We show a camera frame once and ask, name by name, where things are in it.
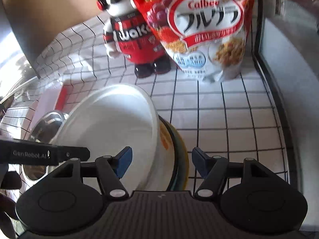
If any stainless steel bowl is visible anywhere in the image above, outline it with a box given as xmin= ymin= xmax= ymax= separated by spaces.
xmin=22 ymin=111 xmax=69 ymax=184

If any white plastic bowl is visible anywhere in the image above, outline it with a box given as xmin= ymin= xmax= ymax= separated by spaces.
xmin=52 ymin=84 xmax=159 ymax=193

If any red rectangular plastic container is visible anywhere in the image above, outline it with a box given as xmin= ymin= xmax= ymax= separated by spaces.
xmin=32 ymin=83 xmax=68 ymax=122

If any blue ceramic bowl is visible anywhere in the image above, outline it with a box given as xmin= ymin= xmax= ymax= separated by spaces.
xmin=163 ymin=120 xmax=189 ymax=191

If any red panda robot figurine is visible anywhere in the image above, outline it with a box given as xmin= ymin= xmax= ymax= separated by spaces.
xmin=97 ymin=0 xmax=171 ymax=79

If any red granola cereal bag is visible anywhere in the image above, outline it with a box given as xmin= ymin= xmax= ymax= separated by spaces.
xmin=132 ymin=0 xmax=254 ymax=81

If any black monitor screen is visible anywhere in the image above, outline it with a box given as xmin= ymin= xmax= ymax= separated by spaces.
xmin=0 ymin=3 xmax=38 ymax=101

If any white microwave oven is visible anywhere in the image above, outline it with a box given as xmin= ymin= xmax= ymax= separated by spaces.
xmin=254 ymin=0 xmax=318 ymax=232

